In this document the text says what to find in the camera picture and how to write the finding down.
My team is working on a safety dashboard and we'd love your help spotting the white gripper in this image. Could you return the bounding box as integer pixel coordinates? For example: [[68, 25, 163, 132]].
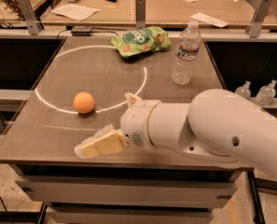
[[74, 92, 160, 158]]

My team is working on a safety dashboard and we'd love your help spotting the orange fruit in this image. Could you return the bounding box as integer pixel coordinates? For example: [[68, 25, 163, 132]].
[[73, 91, 95, 114]]

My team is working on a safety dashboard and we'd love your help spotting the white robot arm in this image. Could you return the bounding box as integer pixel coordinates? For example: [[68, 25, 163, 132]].
[[75, 89, 277, 181]]

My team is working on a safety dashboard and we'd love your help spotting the clear plastic water bottle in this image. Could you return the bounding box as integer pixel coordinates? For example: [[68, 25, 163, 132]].
[[172, 21, 201, 86]]

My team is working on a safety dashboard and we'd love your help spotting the clear sanitizer bottle left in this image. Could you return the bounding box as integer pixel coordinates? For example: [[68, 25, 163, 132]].
[[235, 81, 251, 98]]

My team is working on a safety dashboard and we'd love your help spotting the clear sanitizer bottle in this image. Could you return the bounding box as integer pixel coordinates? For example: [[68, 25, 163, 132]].
[[256, 79, 277, 105], [235, 81, 251, 98]]

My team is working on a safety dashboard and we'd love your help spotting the clear sanitizer bottle right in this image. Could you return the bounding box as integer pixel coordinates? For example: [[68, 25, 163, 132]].
[[256, 79, 277, 105]]

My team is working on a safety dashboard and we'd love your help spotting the green snack bag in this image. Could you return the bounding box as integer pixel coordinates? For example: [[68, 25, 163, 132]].
[[111, 26, 171, 58]]

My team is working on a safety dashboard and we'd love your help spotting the black power adapter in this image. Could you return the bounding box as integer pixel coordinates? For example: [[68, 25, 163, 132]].
[[71, 27, 92, 36]]

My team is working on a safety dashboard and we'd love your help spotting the white cabinet drawer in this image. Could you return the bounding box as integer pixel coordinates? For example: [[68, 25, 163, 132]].
[[16, 176, 237, 208]]

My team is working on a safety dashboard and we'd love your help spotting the white paper sheet left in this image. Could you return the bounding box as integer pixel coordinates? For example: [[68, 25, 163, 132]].
[[52, 4, 99, 21]]

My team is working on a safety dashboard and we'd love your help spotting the wooden back table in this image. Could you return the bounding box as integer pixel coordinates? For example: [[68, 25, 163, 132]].
[[41, 0, 277, 30]]

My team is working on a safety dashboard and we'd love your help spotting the white paper slip right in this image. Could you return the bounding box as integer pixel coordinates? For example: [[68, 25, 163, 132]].
[[191, 12, 229, 28]]

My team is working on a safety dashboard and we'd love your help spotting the middle metal bracket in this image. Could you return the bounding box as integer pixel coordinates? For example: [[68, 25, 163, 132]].
[[135, 0, 145, 29]]

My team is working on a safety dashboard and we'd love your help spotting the metal bracket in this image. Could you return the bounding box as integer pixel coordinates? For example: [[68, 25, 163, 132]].
[[18, 0, 41, 35], [246, 0, 272, 38], [135, 0, 145, 29]]

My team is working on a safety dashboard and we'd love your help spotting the left metal bracket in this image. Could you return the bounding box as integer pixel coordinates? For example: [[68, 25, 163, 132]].
[[18, 0, 41, 35]]

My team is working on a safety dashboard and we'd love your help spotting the right metal bracket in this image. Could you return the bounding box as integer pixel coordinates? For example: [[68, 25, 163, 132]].
[[246, 0, 272, 38]]

